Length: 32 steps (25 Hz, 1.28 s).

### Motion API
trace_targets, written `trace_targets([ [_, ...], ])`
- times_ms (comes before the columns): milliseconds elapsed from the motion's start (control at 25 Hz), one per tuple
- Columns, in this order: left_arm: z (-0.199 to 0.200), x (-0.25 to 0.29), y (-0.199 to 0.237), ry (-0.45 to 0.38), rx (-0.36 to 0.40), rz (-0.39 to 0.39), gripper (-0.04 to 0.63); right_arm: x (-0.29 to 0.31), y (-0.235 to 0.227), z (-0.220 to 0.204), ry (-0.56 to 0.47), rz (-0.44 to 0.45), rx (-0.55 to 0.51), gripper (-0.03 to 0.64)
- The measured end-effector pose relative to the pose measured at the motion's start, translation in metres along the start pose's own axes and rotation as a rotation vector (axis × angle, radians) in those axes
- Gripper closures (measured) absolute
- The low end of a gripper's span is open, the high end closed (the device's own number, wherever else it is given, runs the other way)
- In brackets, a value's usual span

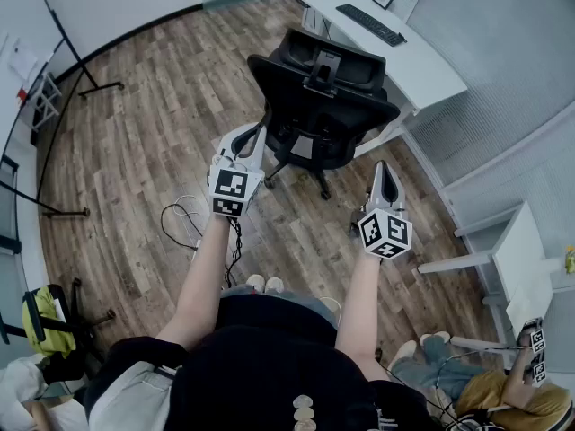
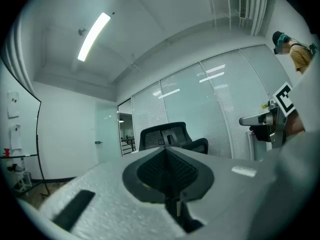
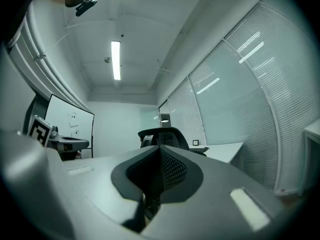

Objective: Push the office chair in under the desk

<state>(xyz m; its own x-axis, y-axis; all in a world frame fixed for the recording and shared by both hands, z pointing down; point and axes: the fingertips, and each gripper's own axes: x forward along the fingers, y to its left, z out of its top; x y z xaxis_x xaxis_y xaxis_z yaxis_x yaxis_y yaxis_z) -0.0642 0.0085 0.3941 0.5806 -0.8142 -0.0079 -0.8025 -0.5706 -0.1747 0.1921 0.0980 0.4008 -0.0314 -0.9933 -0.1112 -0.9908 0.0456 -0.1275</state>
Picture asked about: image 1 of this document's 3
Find white paper sheet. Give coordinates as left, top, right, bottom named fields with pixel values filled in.
left=7, top=38, right=40, bottom=84

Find small black swivel chair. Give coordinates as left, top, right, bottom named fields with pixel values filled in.
left=0, top=277, right=117, bottom=385

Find white cable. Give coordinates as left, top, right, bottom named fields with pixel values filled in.
left=172, top=194, right=202, bottom=259

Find person's blue jeans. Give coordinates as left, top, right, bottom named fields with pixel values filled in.
left=218, top=284, right=342, bottom=331

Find white shoulder bag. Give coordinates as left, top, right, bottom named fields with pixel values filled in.
left=87, top=360, right=177, bottom=431

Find white desk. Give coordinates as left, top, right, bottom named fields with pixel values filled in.
left=416, top=199, right=575, bottom=358
left=287, top=0, right=469, bottom=159

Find black floor cable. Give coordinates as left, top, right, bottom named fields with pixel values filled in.
left=160, top=201, right=204, bottom=251

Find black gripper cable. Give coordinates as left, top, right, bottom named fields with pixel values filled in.
left=223, top=216, right=244, bottom=289

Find white cloth bundle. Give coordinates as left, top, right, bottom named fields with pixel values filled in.
left=0, top=355, right=50, bottom=431

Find white metal step stool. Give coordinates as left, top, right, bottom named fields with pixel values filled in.
left=31, top=73, right=63, bottom=133

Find beige bead string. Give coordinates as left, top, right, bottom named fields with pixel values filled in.
left=292, top=394, right=314, bottom=431

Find black office chair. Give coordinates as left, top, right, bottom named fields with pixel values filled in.
left=246, top=27, right=402, bottom=201

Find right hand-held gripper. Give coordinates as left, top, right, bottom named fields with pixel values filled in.
left=358, top=159, right=414, bottom=260

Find person's left forearm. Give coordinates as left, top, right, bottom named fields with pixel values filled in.
left=155, top=213, right=233, bottom=352

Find yellow green jacket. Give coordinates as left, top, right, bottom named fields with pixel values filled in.
left=21, top=285, right=77, bottom=359

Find person's black shirt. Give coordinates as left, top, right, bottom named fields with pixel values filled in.
left=83, top=292, right=444, bottom=431

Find person's right forearm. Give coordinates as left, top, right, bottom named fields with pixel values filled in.
left=334, top=251, right=384, bottom=381

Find black metal floor stand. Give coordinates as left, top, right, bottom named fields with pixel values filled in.
left=0, top=0, right=126, bottom=220

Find black keyboard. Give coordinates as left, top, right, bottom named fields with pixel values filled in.
left=335, top=3, right=408, bottom=48

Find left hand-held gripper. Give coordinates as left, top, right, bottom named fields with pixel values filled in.
left=207, top=122, right=270, bottom=219

